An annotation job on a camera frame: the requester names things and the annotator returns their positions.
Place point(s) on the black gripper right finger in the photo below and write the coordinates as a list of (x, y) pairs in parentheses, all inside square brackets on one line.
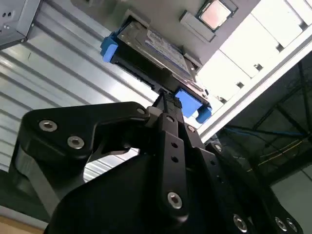
[(234, 185)]

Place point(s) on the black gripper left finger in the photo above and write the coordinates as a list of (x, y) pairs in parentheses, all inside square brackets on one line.
[(61, 126)]

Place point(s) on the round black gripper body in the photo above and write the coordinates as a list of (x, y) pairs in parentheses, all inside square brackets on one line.
[(117, 204)]

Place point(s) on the hard disk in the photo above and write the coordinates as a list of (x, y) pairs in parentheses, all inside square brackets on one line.
[(151, 46)]

